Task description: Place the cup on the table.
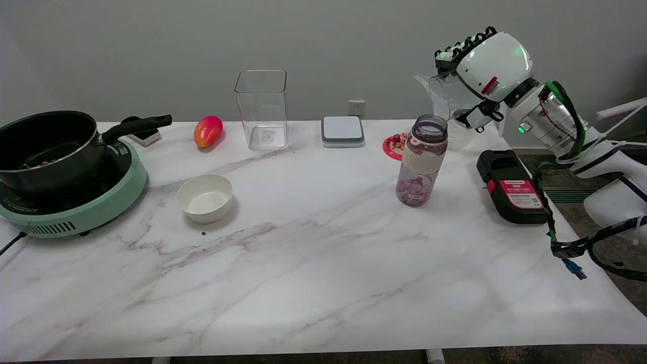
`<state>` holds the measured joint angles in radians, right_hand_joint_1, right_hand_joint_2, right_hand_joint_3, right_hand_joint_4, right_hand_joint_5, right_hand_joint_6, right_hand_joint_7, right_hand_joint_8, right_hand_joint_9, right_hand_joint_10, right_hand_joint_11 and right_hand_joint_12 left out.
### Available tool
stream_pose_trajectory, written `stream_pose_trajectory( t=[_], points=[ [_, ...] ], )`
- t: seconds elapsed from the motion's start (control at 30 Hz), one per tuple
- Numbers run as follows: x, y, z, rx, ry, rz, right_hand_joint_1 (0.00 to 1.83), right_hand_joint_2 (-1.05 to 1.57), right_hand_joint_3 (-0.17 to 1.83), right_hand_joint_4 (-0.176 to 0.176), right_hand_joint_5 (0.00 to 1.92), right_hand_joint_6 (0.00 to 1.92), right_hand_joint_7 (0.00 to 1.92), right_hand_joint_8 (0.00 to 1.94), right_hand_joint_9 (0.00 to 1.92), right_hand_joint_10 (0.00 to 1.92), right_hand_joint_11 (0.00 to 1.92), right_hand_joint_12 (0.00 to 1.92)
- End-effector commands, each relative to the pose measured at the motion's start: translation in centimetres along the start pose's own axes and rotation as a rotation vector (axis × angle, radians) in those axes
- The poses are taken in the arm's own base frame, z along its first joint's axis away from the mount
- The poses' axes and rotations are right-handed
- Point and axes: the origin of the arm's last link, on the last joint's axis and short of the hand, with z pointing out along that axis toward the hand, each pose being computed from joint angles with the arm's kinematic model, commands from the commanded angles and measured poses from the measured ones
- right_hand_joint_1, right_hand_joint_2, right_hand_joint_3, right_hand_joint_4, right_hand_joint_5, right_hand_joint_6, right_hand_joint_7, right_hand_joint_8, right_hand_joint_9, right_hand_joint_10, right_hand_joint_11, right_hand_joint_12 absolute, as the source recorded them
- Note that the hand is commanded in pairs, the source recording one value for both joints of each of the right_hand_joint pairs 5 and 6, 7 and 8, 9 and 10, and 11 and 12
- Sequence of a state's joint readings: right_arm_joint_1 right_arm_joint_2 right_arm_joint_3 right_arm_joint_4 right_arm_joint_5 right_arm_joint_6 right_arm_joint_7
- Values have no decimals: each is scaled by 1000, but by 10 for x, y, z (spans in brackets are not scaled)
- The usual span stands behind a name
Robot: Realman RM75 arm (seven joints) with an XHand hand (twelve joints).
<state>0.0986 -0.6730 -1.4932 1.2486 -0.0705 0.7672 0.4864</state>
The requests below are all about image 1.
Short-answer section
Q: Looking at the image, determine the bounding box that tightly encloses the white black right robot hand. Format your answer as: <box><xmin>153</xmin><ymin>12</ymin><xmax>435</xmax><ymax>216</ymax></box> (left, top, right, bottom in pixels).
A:
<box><xmin>435</xmin><ymin>26</ymin><xmax>534</xmax><ymax>133</ymax></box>

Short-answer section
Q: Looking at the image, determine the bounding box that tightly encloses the clear square storage container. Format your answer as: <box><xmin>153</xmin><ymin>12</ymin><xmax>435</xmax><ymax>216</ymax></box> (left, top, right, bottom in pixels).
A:
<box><xmin>235</xmin><ymin>70</ymin><xmax>290</xmax><ymax>151</ymax></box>

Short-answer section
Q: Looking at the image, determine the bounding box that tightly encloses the green round induction cooker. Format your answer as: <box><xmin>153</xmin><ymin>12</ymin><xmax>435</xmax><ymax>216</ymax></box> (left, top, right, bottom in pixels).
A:
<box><xmin>0</xmin><ymin>138</ymin><xmax>148</xmax><ymax>239</ymax></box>

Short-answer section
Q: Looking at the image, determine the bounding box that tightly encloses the white round bowl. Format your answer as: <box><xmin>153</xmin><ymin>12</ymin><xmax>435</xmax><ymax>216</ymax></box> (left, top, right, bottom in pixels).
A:
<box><xmin>176</xmin><ymin>174</ymin><xmax>234</xmax><ymax>224</ymax></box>

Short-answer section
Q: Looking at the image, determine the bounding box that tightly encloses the translucent plastic measuring jug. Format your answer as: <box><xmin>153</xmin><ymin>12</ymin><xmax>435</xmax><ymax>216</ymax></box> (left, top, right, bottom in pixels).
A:
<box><xmin>414</xmin><ymin>74</ymin><xmax>506</xmax><ymax>152</ymax></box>

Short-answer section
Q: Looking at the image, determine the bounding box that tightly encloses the grey white square scale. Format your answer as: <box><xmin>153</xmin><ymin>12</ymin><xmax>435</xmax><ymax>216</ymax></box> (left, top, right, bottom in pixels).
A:
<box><xmin>321</xmin><ymin>116</ymin><xmax>365</xmax><ymax>149</ymax></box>

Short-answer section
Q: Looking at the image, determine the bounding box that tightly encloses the red orange mango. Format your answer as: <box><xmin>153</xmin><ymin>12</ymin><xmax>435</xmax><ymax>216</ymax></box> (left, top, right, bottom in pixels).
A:
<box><xmin>194</xmin><ymin>115</ymin><xmax>224</xmax><ymax>149</ymax></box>

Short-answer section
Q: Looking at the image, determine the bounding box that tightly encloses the red round patterned coaster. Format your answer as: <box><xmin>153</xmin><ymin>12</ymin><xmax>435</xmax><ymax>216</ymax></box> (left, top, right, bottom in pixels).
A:
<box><xmin>382</xmin><ymin>132</ymin><xmax>409</xmax><ymax>161</ymax></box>

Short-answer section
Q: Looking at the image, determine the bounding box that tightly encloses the black device with red label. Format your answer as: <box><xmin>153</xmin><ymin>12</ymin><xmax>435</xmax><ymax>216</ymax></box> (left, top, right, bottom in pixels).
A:
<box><xmin>476</xmin><ymin>149</ymin><xmax>553</xmax><ymax>225</ymax></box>

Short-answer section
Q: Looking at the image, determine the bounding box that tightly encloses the water bottle with purple contents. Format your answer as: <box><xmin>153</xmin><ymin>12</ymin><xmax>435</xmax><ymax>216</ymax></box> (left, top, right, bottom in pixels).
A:
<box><xmin>396</xmin><ymin>114</ymin><xmax>449</xmax><ymax>207</ymax></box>

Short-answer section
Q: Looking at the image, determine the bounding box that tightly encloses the white foam covered tube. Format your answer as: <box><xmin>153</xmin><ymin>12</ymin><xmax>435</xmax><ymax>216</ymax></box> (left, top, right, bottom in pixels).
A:
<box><xmin>596</xmin><ymin>97</ymin><xmax>647</xmax><ymax>121</ymax></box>

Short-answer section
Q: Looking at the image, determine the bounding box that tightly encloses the floor vent grille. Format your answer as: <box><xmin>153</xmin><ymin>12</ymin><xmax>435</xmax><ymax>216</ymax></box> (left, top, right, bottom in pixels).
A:
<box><xmin>544</xmin><ymin>188</ymin><xmax>588</xmax><ymax>204</ymax></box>

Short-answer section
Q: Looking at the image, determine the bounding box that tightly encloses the black green braided cable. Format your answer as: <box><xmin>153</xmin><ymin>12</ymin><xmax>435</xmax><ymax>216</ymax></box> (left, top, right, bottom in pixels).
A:
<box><xmin>537</xmin><ymin>80</ymin><xmax>590</xmax><ymax>161</ymax></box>

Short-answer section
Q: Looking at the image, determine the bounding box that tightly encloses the black power cord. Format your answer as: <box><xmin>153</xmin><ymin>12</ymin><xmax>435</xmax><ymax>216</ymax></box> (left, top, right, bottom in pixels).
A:
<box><xmin>0</xmin><ymin>232</ymin><xmax>27</xmax><ymax>256</ymax></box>

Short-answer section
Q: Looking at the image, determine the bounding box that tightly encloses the black cable bundle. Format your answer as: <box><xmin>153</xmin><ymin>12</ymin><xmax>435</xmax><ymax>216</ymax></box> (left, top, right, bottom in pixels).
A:
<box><xmin>533</xmin><ymin>162</ymin><xmax>647</xmax><ymax>282</ymax></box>

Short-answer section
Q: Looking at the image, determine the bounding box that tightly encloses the black saucepan with handle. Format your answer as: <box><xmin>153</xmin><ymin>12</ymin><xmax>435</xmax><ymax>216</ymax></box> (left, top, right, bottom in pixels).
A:
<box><xmin>0</xmin><ymin>110</ymin><xmax>173</xmax><ymax>197</ymax></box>

